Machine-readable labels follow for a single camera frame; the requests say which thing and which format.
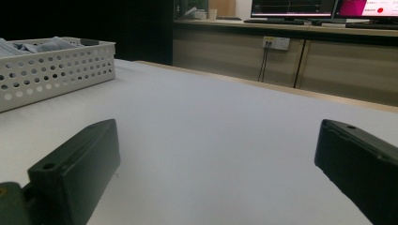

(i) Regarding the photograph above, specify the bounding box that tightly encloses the light blue tank top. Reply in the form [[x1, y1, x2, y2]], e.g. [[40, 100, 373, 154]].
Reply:
[[0, 36, 84, 58]]

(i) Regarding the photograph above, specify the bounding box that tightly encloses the white perforated plastic basket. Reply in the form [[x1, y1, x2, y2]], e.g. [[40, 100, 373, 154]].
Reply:
[[0, 37, 116, 113]]

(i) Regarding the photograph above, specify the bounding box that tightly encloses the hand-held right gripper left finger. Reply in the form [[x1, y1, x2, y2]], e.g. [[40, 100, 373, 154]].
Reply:
[[27, 118, 121, 225]]

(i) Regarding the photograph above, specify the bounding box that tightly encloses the white wall socket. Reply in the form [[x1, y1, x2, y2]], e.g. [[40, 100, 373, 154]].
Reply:
[[262, 36, 291, 52]]

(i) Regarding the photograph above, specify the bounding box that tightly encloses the monitor with pink screen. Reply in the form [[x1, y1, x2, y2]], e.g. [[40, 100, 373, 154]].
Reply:
[[332, 0, 398, 21]]

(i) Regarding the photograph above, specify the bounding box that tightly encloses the monitor with dark screen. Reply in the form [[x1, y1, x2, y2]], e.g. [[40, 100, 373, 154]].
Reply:
[[250, 0, 338, 19]]

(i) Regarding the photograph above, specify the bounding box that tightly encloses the black curtain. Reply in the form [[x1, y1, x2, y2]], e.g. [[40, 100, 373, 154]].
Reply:
[[0, 0, 175, 66]]

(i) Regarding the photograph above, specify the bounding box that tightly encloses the black keyboard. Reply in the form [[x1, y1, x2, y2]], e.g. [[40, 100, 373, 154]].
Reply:
[[243, 18, 306, 26], [344, 22, 398, 31]]

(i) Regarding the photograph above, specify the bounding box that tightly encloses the long wooden cabinet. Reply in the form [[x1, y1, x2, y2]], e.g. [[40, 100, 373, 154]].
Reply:
[[173, 19, 398, 107]]

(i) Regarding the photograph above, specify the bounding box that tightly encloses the black power cable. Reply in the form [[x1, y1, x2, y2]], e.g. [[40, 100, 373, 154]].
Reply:
[[257, 41, 272, 83]]

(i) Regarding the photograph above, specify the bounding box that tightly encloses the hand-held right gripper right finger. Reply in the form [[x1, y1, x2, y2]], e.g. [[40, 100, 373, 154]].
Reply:
[[314, 118, 398, 225]]

